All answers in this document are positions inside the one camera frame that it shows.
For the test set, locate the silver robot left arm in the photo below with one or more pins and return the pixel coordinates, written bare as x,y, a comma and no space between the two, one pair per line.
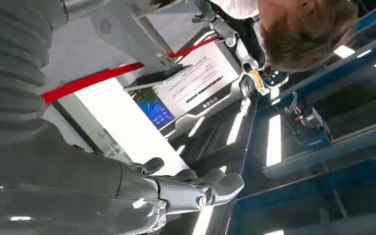
227,30

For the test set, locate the pale grey monitor stand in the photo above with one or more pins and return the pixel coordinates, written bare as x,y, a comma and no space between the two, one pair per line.
133,35

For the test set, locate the ribbed grey right arm sleeve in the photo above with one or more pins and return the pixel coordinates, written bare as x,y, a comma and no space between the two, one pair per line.
11,65

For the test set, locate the monitor with lit screen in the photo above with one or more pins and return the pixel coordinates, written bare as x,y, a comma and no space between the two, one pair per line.
194,84

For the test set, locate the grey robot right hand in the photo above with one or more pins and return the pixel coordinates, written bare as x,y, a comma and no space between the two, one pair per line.
61,188

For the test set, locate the dark flat tablet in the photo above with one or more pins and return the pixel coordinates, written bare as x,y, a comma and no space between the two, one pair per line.
157,77

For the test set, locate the black glossy panel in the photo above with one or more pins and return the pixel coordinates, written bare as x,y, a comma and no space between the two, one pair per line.
214,136

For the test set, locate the blue metal shelf frame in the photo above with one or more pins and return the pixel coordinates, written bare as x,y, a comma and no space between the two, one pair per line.
324,162

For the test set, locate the blue power tool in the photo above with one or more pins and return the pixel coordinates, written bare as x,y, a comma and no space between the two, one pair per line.
309,129

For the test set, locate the red tape strip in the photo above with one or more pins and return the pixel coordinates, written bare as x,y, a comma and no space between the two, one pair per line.
87,81

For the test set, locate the person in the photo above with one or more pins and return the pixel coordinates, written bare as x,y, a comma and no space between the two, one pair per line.
298,35

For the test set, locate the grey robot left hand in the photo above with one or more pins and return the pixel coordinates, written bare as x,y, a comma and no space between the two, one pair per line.
259,82

